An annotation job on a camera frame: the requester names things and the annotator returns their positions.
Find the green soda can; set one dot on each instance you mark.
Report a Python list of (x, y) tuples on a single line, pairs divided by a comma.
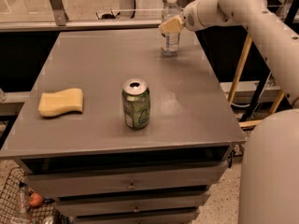
[(136, 103)]

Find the yellow sponge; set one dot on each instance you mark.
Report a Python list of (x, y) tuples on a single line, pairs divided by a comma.
[(60, 102)]

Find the orange fruit in basket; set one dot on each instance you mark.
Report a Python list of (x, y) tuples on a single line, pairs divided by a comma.
[(35, 200)]

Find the grey drawer cabinet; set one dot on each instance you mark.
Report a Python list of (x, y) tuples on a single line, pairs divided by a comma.
[(95, 167)]

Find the grey metal railing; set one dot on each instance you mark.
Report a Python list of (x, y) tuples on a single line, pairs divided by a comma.
[(105, 24)]

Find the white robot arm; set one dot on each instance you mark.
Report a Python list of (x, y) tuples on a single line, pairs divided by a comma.
[(269, 182)]

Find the clear blue plastic water bottle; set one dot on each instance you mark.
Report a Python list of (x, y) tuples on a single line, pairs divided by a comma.
[(170, 41)]

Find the black wire basket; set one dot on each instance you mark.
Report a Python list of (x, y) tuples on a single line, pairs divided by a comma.
[(13, 209)]

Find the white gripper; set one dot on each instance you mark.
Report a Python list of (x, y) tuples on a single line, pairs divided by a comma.
[(191, 16)]

